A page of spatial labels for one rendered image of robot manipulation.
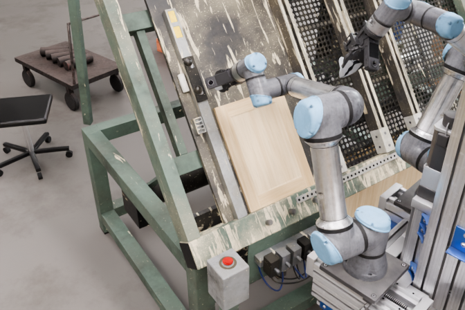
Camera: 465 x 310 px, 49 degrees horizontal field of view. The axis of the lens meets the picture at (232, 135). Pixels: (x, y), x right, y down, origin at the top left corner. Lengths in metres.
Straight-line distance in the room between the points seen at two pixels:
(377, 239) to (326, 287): 0.35
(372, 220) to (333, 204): 0.16
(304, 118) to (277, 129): 0.87
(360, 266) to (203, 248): 0.67
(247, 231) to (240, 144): 0.38
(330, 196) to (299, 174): 0.83
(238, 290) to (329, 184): 0.66
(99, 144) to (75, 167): 1.31
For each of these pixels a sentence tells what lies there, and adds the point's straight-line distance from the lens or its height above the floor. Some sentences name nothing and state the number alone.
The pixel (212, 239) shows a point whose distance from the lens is 2.13.
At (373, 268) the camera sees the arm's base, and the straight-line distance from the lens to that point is 1.79.
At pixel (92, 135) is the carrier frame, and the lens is 3.09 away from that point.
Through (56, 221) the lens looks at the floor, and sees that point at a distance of 3.78.
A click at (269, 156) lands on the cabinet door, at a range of 2.32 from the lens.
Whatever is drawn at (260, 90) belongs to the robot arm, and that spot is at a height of 1.53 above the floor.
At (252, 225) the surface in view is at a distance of 2.22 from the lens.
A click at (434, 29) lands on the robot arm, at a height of 1.79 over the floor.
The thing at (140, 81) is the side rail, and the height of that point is 1.46.
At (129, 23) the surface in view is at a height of 1.62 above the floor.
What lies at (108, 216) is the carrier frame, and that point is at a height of 0.18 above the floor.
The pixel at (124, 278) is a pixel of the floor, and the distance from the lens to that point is 3.26.
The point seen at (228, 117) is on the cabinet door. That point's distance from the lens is 2.24.
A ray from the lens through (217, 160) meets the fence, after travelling 2.17.
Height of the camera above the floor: 2.34
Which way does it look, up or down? 32 degrees down
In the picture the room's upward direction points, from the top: 1 degrees counter-clockwise
